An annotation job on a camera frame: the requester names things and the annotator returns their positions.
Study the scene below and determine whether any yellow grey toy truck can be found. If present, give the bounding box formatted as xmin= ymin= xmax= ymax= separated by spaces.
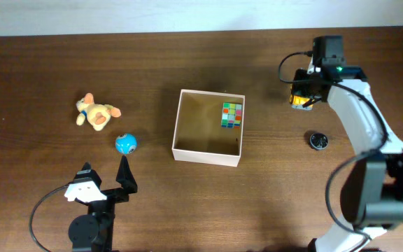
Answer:
xmin=289 ymin=94 xmax=313 ymax=111

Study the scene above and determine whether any multicoloured puzzle cube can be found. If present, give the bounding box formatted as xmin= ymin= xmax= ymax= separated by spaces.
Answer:
xmin=221 ymin=102 xmax=243 ymax=129

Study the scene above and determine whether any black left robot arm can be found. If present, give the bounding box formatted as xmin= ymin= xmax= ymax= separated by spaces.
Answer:
xmin=64 ymin=155 xmax=138 ymax=252

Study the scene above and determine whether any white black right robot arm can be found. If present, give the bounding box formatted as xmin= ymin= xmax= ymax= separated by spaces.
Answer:
xmin=290 ymin=66 xmax=403 ymax=251

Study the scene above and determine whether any blue toy ball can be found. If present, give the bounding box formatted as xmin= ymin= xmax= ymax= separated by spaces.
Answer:
xmin=115 ymin=134 xmax=138 ymax=155

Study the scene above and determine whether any black round cap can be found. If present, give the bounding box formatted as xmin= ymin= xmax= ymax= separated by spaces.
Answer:
xmin=309 ymin=132 xmax=329 ymax=151

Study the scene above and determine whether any yellow plush toy animal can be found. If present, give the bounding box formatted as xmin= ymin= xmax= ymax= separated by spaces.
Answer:
xmin=76 ymin=93 xmax=122 ymax=131

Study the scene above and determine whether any white cardboard box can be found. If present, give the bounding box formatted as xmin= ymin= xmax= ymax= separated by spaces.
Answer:
xmin=171 ymin=90 xmax=246 ymax=167

